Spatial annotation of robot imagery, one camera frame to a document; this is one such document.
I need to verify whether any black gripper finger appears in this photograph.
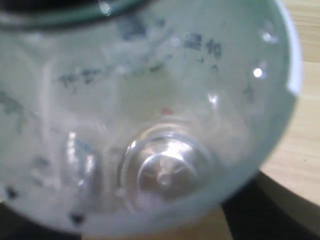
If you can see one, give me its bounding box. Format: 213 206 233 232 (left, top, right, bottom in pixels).
219 171 320 240
0 199 85 240

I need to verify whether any white bottle with droplet logo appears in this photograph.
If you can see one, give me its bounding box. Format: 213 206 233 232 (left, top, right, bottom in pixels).
0 0 305 240

